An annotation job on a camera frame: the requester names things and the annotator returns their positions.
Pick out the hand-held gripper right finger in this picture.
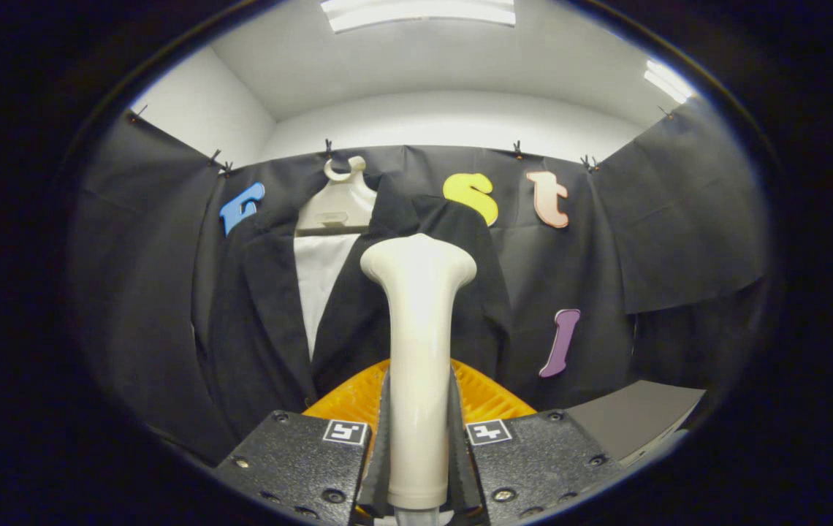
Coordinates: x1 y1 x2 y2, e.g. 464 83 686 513
449 358 625 526

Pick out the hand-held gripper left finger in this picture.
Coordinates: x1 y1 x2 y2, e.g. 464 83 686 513
213 358 392 526

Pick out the black suit jacket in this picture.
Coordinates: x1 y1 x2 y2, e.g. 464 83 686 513
194 174 512 465

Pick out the white garment steamer head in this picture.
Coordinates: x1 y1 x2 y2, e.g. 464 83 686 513
360 234 478 526

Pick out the white shirt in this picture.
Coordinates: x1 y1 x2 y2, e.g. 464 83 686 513
294 234 360 362

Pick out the grey cabinet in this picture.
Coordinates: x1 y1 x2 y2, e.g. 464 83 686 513
566 380 707 468

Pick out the white plastic hanger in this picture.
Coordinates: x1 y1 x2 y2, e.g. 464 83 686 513
295 156 378 236

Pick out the black backdrop cloth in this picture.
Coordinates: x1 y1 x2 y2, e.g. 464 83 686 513
69 99 768 468

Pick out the row of black clips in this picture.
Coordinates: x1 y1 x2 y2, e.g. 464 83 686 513
132 104 674 176

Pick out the ceiling light panel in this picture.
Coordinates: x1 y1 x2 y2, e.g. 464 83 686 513
643 60 696 104

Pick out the long ceiling light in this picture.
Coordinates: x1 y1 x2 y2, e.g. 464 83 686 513
320 0 517 34

